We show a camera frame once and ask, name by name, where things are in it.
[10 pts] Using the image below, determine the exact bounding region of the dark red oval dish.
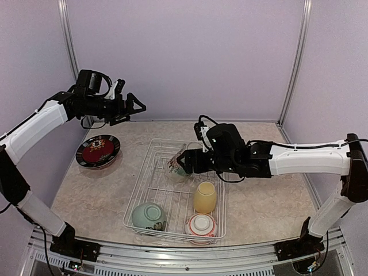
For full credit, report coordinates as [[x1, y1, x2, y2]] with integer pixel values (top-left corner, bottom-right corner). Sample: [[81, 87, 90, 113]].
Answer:
[[82, 139, 114, 163]]

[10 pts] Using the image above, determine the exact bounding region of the black plate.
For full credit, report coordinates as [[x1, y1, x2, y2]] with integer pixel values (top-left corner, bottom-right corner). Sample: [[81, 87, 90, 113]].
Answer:
[[75, 135, 121, 168]]

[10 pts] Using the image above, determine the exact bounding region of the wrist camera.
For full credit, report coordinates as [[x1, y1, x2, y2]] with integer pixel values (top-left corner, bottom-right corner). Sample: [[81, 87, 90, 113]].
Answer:
[[104, 79, 125, 99], [194, 114, 217, 152]]

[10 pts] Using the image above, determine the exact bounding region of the yellow cup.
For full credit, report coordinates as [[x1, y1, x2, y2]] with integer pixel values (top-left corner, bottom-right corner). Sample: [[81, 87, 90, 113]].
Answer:
[[193, 181, 217, 213]]

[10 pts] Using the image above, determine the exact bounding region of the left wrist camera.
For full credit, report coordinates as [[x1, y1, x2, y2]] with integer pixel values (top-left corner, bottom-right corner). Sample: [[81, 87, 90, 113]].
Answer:
[[104, 79, 125, 99]]

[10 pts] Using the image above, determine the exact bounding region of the teal floral mug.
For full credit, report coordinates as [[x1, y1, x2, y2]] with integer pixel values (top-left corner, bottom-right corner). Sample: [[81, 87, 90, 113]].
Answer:
[[165, 144, 190, 183]]

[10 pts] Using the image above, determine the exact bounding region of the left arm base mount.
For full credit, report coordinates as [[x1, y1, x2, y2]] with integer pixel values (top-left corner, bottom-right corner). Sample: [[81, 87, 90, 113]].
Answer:
[[50, 235, 101, 262]]

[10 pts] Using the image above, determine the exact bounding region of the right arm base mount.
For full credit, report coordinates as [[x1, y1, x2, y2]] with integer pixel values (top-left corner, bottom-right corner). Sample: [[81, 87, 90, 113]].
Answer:
[[274, 217, 325, 261]]

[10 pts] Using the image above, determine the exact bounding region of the white wire dish rack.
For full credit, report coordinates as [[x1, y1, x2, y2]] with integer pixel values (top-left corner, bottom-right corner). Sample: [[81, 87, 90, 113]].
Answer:
[[123, 139, 227, 243]]

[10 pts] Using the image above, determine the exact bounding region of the aluminium front frame rail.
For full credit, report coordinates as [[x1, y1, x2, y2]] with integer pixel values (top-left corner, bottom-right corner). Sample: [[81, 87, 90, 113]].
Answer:
[[16, 228, 358, 275]]

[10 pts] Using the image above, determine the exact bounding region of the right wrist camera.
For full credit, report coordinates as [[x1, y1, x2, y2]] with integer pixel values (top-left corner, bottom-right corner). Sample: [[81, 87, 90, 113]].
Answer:
[[194, 114, 217, 152]]

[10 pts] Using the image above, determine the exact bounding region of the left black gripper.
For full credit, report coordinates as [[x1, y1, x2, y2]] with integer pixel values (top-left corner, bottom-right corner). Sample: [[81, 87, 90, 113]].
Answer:
[[81, 91, 146, 126]]

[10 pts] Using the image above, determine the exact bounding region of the white red rimmed bowl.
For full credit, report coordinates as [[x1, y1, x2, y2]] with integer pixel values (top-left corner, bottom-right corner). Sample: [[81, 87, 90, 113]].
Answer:
[[185, 213, 218, 237]]

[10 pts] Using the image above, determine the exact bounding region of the left aluminium corner post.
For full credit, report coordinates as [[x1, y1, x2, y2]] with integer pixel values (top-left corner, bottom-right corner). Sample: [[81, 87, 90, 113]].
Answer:
[[57, 0, 79, 80]]

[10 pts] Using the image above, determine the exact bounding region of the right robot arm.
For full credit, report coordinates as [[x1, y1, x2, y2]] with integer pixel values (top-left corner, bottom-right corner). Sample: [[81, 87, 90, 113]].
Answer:
[[177, 122, 367, 255]]

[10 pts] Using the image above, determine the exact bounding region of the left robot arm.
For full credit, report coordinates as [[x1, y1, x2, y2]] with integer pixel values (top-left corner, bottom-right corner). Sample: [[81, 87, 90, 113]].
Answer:
[[1, 70, 147, 256]]

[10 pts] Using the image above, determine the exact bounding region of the light green flower bowl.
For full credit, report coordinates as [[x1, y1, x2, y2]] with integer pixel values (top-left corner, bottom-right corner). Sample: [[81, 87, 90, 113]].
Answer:
[[131, 202, 167, 231]]

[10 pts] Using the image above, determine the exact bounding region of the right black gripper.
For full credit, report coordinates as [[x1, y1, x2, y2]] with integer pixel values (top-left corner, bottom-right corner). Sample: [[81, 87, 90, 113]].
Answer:
[[177, 148, 239, 174]]

